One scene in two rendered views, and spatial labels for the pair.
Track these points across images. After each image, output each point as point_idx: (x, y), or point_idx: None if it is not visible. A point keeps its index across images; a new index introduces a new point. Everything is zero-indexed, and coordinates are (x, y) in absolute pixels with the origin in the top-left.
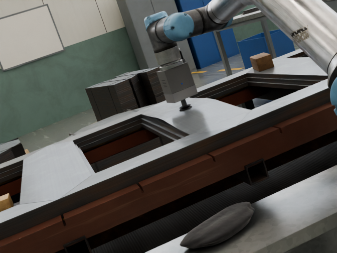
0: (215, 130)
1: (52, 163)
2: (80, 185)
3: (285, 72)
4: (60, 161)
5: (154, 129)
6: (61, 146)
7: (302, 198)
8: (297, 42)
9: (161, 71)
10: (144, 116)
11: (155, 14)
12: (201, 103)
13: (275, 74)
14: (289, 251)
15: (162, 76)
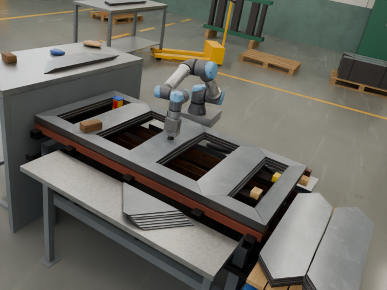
0: (202, 126)
1: (231, 169)
2: (247, 145)
3: (122, 121)
4: (228, 166)
5: (176, 155)
6: (206, 182)
7: None
8: (215, 89)
9: (179, 119)
10: (160, 159)
11: (181, 91)
12: (164, 135)
13: (120, 123)
14: None
15: (179, 122)
